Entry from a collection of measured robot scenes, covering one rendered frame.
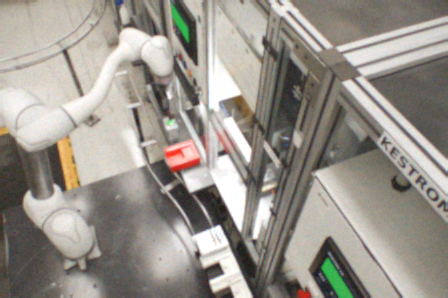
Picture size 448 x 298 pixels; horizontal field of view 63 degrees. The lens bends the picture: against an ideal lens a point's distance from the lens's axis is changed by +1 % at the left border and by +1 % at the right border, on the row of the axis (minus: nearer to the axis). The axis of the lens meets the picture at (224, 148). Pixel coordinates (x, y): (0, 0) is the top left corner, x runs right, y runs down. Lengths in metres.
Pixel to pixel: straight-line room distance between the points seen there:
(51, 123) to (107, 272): 0.84
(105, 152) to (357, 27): 2.64
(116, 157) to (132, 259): 1.39
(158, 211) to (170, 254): 0.26
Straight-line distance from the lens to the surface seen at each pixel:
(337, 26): 0.86
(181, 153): 1.94
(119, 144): 3.25
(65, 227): 1.80
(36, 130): 1.42
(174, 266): 1.90
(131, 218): 2.05
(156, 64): 1.61
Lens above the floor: 2.46
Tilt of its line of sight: 52 degrees down
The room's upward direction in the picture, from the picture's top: 2 degrees clockwise
